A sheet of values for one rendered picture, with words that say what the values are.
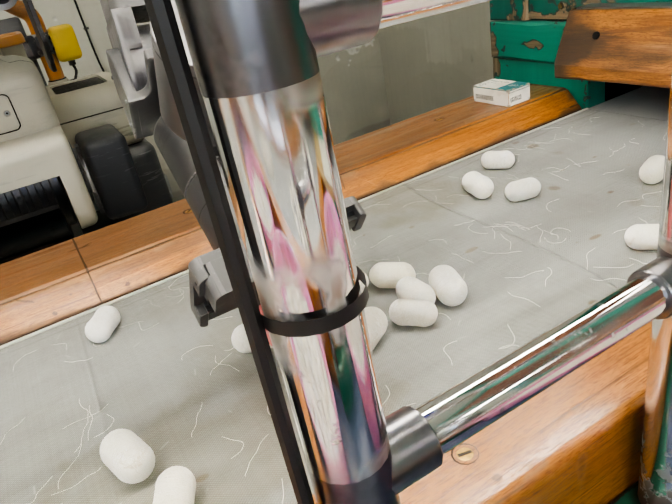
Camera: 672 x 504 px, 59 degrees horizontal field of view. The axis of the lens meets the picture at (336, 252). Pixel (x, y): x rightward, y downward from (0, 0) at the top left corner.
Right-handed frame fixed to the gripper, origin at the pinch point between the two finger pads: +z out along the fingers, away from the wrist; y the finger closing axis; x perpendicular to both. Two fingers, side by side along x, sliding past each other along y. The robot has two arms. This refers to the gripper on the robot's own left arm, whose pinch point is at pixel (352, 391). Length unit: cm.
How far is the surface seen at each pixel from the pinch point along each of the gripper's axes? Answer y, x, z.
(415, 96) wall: 142, 149, -117
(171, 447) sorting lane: -9.1, 5.0, -2.8
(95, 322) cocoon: -10.1, 12.6, -15.0
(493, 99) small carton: 40, 18, -25
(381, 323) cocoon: 5.1, 3.3, -3.3
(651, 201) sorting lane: 31.7, 4.2, -2.3
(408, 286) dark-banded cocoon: 8.7, 4.4, -4.9
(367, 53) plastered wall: 136, 150, -146
